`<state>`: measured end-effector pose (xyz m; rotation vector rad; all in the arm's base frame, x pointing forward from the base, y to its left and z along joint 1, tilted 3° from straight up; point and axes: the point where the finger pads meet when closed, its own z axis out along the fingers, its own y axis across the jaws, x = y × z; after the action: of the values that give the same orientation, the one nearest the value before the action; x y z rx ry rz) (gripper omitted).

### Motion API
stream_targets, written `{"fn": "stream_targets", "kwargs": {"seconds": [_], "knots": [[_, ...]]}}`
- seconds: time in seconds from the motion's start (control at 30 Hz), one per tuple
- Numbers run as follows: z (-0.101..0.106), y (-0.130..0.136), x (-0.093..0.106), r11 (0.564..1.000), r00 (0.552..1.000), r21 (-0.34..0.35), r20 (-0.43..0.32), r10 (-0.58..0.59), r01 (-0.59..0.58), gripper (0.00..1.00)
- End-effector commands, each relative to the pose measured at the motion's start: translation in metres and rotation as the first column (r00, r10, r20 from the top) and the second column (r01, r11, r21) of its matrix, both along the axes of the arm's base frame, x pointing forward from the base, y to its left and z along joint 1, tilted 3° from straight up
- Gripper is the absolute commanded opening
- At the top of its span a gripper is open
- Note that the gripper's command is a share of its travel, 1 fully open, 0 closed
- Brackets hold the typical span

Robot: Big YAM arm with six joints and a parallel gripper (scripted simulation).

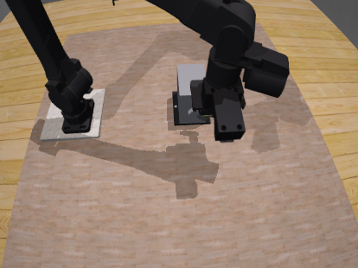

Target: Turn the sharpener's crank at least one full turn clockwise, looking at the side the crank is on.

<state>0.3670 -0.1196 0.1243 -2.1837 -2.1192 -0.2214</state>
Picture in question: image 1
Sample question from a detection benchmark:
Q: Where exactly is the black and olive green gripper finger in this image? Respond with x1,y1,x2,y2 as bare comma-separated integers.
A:
201,115,212,120

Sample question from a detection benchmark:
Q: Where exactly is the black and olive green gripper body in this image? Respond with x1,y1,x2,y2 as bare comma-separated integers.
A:
190,73,246,115

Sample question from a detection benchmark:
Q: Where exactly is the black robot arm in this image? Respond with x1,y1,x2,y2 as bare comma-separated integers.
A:
5,0,290,143

